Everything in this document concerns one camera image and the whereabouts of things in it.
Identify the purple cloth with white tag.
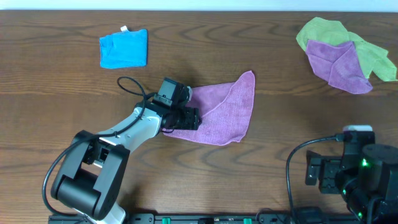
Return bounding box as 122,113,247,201
166,71,256,146

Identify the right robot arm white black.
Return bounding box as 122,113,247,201
305,144,397,223

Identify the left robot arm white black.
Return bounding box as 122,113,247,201
50,101,201,223

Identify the purple crumpled cloth on green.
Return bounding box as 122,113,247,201
305,40,373,95

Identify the blue folded cloth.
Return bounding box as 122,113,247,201
99,26,148,69

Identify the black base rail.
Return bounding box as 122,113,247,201
48,207,361,224

